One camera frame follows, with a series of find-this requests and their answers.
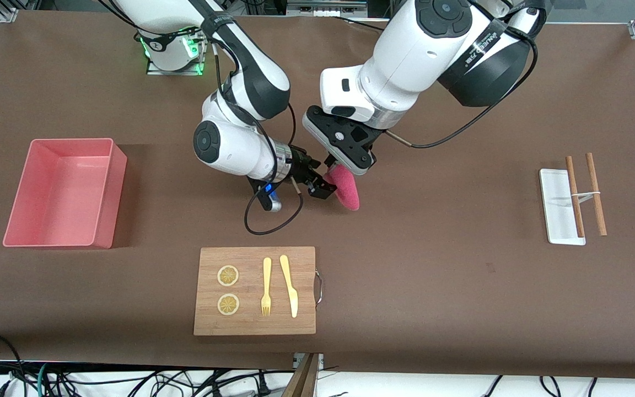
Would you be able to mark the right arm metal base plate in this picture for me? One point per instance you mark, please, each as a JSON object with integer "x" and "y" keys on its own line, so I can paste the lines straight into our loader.
{"x": 174, "y": 72}

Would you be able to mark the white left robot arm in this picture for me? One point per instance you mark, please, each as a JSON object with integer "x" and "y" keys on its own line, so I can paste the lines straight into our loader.
{"x": 405, "y": 55}

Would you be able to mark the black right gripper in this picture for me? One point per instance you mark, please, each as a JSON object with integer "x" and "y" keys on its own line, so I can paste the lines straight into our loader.
{"x": 299, "y": 164}

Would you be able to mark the yellow plastic knife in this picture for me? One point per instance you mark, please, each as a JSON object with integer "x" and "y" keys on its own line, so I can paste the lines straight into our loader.
{"x": 290, "y": 286}

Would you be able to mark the lemon slice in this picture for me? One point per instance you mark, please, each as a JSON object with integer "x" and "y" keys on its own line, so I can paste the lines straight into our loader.
{"x": 228, "y": 305}
{"x": 228, "y": 275}

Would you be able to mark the brown wooden strut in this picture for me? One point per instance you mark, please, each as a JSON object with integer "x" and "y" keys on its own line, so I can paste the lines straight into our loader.
{"x": 303, "y": 380}

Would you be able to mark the white rectangular rack tray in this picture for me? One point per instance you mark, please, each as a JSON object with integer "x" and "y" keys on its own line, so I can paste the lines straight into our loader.
{"x": 557, "y": 220}

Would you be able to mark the grey metal box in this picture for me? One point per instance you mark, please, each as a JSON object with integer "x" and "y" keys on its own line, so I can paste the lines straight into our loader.
{"x": 323, "y": 8}

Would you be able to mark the pink plastic bin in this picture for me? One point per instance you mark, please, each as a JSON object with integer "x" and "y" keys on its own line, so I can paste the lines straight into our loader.
{"x": 58, "y": 193}

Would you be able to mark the pink cloth with grey backing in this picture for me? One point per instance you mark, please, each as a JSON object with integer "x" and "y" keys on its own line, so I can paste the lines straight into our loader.
{"x": 348, "y": 190}

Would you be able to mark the wooden cutting board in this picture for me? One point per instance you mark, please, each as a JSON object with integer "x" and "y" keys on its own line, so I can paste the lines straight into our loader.
{"x": 251, "y": 325}

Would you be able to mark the small metal bracket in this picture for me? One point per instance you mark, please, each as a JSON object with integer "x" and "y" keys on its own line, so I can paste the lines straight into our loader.
{"x": 321, "y": 359}

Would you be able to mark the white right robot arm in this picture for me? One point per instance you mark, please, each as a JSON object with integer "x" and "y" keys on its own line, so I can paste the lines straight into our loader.
{"x": 240, "y": 154}

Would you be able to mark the large table cover sheet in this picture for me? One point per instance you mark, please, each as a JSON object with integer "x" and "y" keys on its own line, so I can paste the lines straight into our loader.
{"x": 461, "y": 248}

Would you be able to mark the yellow plastic fork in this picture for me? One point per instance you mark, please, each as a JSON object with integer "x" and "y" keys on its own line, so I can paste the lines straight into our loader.
{"x": 267, "y": 275}

